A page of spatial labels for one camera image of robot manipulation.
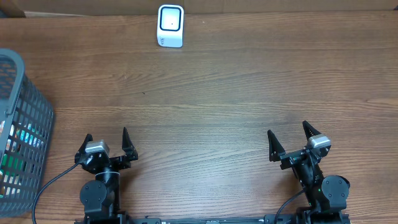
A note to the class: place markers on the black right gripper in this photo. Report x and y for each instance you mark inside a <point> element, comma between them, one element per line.
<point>276,152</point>

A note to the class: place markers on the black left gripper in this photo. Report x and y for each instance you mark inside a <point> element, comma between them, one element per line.
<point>130,150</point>

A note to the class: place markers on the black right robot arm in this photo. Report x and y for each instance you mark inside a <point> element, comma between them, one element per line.
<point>326,195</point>

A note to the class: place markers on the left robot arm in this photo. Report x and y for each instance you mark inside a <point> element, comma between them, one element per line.
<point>101,197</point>

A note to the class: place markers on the white barcode scanner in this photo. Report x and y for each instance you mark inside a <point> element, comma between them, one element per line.
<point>170,26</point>

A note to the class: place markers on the dark grey plastic basket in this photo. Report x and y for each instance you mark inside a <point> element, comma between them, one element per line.
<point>27,119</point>

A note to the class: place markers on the cardboard back panel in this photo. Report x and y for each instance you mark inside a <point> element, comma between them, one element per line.
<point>24,8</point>

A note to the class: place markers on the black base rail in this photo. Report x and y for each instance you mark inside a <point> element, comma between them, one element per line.
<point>205,221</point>

